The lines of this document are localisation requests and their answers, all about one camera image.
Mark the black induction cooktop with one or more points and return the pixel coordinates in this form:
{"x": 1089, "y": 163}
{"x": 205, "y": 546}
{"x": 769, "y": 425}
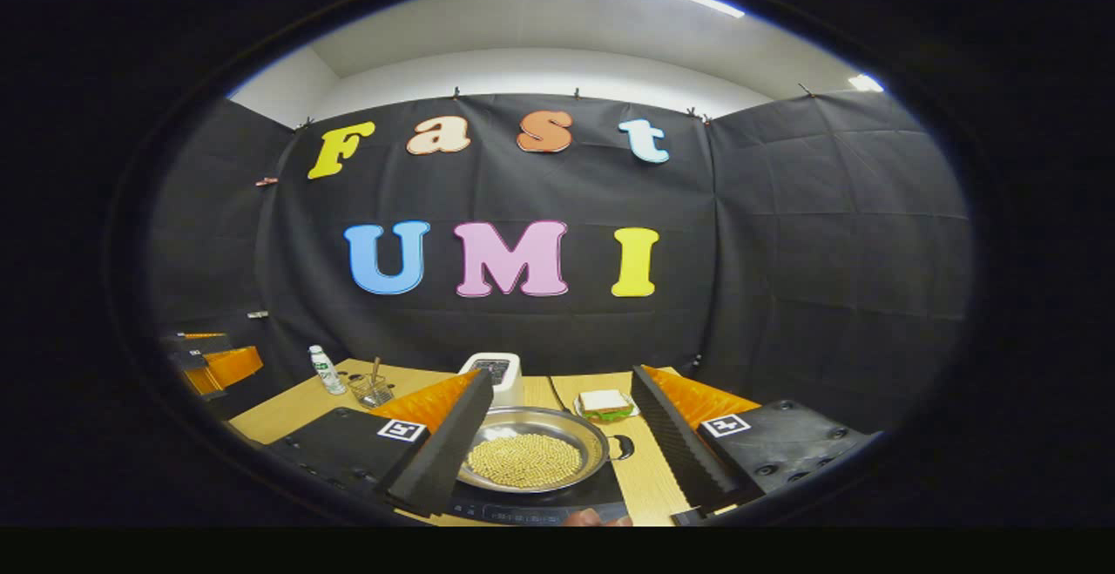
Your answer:
{"x": 557, "y": 504}

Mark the long ceiling light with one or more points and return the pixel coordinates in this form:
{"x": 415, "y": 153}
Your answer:
{"x": 710, "y": 5}

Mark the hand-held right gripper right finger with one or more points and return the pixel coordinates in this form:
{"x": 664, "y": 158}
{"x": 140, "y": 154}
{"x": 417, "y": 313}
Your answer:
{"x": 679, "y": 448}

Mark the white plastic bottle green label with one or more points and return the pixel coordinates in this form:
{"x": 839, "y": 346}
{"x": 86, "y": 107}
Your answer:
{"x": 327, "y": 374}

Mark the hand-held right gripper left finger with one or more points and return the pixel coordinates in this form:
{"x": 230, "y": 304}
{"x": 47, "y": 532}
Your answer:
{"x": 440, "y": 461}

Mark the pile of soybeans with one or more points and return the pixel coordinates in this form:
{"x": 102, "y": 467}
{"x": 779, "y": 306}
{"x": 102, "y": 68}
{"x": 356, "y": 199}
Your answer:
{"x": 523, "y": 461}

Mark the small ceiling light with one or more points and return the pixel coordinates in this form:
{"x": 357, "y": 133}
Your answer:
{"x": 866, "y": 83}

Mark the sandwich with lettuce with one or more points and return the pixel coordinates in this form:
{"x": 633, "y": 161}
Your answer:
{"x": 605, "y": 401}

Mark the stainless steel pot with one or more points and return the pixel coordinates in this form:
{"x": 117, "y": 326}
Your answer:
{"x": 531, "y": 422}

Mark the white toaster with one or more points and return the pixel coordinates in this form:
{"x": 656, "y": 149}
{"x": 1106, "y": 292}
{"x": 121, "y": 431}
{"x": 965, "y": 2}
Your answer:
{"x": 505, "y": 378}

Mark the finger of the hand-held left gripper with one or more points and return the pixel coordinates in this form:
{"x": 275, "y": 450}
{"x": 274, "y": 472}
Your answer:
{"x": 196, "y": 349}
{"x": 231, "y": 367}

